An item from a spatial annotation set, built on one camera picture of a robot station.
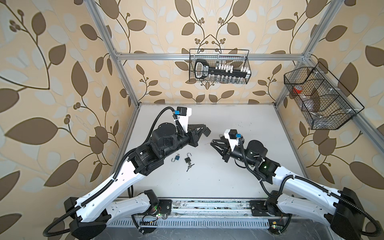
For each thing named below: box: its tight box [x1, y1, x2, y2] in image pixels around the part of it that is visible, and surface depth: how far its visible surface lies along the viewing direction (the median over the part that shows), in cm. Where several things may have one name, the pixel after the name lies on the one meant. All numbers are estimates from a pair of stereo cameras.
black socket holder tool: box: [194, 59, 252, 79], surface depth 85 cm
